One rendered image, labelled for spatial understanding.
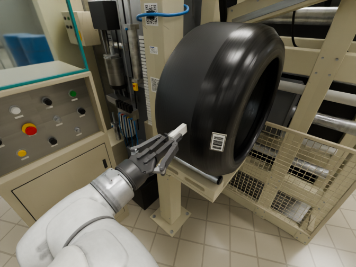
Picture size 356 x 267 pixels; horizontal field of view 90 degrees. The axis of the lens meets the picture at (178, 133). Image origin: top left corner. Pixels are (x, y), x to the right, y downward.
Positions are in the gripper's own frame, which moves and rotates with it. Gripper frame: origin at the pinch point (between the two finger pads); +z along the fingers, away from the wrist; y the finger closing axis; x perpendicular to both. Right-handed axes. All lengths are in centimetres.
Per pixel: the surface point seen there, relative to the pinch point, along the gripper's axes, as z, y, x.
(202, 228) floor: 22, 7, 127
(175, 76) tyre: 10.4, 8.3, -12.2
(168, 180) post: 15, 29, 68
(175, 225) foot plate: 8, 25, 124
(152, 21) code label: 29, 35, -22
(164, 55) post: 27.0, 28.8, -10.4
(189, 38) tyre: 21.4, 10.3, -19.8
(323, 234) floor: 81, -73, 136
